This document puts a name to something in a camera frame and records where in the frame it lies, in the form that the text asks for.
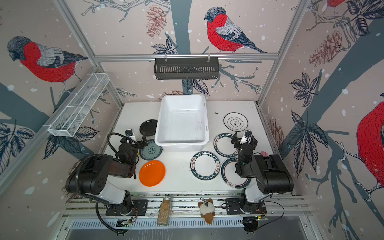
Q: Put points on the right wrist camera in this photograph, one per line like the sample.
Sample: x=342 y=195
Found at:
x=247 y=135

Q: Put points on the white plastic bin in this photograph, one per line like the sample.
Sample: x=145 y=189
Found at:
x=182 y=123

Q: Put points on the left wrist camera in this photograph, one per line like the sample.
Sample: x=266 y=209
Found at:
x=130 y=134

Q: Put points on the black hanging wire basket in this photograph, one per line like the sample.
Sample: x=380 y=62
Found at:
x=187 y=68

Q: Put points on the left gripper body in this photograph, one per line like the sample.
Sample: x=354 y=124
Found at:
x=135 y=141

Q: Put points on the white plate black line emblem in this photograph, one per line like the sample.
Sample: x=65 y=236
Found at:
x=235 y=122

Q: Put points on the green red rim plate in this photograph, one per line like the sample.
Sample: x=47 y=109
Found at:
x=230 y=177

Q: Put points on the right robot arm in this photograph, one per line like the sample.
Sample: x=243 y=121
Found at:
x=270 y=173

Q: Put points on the glass spice jar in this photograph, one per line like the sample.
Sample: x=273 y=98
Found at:
x=164 y=211

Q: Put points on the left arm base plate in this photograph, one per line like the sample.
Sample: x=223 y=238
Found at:
x=128 y=208

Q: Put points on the orange plastic plate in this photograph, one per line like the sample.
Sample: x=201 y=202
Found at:
x=152 y=173

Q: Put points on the black round plate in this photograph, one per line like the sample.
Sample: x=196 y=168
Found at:
x=148 y=128

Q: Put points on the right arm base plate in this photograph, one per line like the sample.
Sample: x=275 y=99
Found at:
x=236 y=206

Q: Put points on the brown plush toy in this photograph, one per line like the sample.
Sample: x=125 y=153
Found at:
x=207 y=210

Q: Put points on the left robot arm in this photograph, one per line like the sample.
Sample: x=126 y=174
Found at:
x=90 y=178

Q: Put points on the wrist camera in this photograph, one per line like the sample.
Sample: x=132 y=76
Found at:
x=130 y=134
x=247 y=135

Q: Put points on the teal floral patterned plate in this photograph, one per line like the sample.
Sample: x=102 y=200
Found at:
x=151 y=151

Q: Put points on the small circuit board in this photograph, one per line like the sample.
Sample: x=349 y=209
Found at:
x=124 y=223

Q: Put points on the small green rim plate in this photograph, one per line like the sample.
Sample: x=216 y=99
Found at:
x=224 y=147

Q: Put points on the large green rim plate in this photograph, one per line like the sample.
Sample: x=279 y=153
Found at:
x=205 y=165

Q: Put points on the white mesh wall shelf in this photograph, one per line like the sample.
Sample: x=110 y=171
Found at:
x=80 y=103

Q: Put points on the black device under rail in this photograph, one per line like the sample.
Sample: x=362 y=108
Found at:
x=251 y=224

